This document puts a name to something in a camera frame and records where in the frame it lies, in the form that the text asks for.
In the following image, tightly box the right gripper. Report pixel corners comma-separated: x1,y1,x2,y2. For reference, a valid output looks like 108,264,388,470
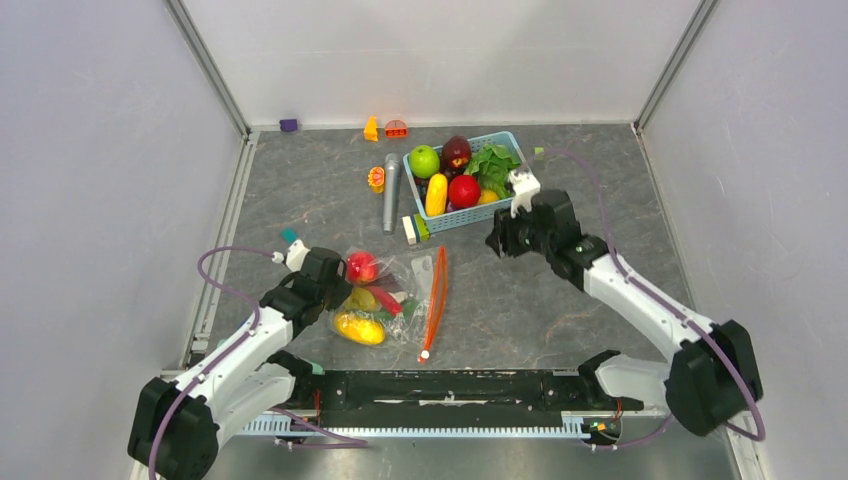
483,199,553,260

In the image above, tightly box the red toy apple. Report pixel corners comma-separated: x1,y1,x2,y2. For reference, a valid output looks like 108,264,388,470
346,250,380,285

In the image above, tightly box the yellow-green toy fruit slice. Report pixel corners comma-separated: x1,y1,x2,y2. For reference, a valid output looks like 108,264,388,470
343,287,382,312

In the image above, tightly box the yellow toy mango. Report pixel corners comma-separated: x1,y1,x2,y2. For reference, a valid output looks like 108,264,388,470
332,311,386,346

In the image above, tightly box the red toy chili pepper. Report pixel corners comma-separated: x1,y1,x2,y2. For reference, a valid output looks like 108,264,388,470
365,285,403,316

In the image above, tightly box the clear zip top bag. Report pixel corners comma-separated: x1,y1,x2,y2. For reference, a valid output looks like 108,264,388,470
328,246,449,364

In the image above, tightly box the red toy tomato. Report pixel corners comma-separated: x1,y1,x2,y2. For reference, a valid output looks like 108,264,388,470
448,174,481,210

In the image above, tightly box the green toy cucumber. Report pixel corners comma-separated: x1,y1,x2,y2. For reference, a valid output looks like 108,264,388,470
375,298,420,325

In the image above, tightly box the dark red toy peach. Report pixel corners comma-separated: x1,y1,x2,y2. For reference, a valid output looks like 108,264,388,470
440,135,472,172

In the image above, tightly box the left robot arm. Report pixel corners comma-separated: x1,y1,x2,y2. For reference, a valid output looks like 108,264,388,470
127,240,352,479

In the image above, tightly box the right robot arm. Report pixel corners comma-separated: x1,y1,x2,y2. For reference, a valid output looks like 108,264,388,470
486,190,765,441

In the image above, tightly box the teal toy block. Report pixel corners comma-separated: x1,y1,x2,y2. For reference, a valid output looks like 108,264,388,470
280,228,298,243

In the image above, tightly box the yellow toy lemon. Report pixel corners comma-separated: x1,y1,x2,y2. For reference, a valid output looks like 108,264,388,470
478,189,500,205

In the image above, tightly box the green toy lettuce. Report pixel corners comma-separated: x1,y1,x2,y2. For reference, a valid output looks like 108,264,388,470
464,144,522,200

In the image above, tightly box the light blue plastic basket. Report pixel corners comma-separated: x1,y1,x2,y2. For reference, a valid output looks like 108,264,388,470
402,131,527,233

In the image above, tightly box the white green toy block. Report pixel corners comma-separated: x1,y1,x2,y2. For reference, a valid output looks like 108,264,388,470
401,214,430,245

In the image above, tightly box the yellow toy corn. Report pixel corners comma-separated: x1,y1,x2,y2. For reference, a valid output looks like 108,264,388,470
424,173,449,217

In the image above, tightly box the orange slice toy block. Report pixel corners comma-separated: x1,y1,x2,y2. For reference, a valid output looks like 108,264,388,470
367,166,385,194

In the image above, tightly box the silver toy microphone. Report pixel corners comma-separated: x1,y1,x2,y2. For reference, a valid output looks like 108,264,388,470
382,153,401,235

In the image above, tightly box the green toy apple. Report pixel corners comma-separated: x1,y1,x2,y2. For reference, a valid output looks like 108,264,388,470
408,145,441,179

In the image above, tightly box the purple toy block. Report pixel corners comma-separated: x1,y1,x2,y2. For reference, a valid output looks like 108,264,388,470
278,118,300,133

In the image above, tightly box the red semicircle toy block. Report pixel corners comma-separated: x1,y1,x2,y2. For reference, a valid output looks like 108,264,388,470
384,119,409,139

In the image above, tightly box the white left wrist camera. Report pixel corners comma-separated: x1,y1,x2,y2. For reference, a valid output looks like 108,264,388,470
271,239,310,272

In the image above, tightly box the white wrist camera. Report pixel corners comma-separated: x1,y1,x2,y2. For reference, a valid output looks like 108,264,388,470
271,239,310,272
508,165,541,218

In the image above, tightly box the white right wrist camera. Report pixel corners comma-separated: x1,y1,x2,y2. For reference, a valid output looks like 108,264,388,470
508,165,541,218

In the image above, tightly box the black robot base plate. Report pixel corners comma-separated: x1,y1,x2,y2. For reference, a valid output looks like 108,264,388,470
250,349,645,431

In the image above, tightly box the white slotted cable duct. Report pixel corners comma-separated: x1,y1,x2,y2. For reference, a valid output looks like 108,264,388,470
236,412,590,440

